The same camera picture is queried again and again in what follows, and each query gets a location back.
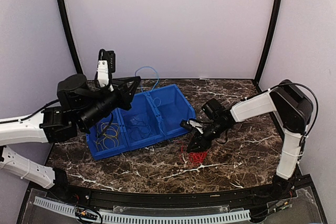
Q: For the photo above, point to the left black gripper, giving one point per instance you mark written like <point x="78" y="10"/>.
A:
<point x="126" y="93"/>

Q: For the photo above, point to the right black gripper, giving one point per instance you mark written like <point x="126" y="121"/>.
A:
<point x="201" y="142"/>

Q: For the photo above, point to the blue three-compartment plastic bin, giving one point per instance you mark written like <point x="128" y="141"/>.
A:
<point x="154" y="116"/>

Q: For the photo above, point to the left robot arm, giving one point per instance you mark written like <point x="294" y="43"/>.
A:
<point x="77" y="109"/>

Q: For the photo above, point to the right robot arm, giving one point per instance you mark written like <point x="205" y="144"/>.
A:
<point x="295" y="105"/>

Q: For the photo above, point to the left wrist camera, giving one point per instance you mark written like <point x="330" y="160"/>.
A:
<point x="106" y="66"/>

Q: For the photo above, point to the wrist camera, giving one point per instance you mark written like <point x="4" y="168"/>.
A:
<point x="106" y="66"/>
<point x="213" y="109"/>

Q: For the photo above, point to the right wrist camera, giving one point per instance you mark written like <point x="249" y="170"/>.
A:
<point x="213" y="109"/>

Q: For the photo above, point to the white slotted cable duct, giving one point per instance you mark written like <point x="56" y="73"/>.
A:
<point x="82" y="214"/>

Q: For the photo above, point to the black front rail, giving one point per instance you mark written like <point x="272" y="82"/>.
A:
<point x="248" y="197"/>

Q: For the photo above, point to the left black frame post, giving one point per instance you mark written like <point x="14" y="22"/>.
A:
<point x="68" y="35"/>

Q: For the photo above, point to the black frame post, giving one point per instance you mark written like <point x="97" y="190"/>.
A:
<point x="268" y="41"/>
<point x="68" y="35"/>

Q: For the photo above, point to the right black frame post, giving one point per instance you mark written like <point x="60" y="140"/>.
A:
<point x="268" y="41"/>

